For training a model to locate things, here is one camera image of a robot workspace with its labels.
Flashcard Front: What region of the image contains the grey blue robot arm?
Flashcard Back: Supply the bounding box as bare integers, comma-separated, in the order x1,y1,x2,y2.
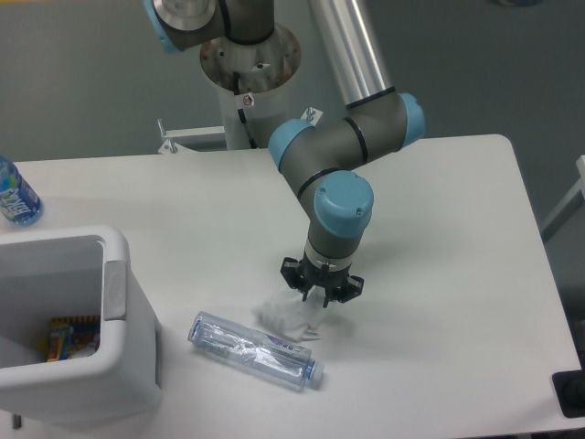
144,1,425,303

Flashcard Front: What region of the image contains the white plastic trash can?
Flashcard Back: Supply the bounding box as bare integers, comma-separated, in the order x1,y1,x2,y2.
1,226,163,423

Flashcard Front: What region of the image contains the white metal frame bracket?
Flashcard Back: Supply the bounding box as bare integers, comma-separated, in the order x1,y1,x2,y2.
157,119,227,155

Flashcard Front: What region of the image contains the black clamp at table edge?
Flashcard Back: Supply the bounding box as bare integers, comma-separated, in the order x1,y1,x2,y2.
552,369,584,419

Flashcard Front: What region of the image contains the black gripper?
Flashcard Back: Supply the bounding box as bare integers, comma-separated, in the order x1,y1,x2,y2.
280,257,365,308

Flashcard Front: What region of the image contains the white paper wrapper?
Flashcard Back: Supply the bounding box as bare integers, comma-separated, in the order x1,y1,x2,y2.
252,283,328,342

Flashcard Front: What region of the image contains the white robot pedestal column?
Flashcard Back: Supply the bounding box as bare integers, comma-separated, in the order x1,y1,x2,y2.
217,85,301,150

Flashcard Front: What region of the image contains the blue labelled water bottle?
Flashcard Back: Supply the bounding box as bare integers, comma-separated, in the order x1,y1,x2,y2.
1,156,43,226

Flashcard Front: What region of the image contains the clear plastic bottle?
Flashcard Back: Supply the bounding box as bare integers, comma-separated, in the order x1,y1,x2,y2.
187,311,324,390

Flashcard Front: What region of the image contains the white frame leg right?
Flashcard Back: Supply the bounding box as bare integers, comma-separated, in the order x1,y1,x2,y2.
540,155,584,242

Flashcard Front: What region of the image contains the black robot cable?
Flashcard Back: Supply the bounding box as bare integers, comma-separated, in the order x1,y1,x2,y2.
231,70,258,150

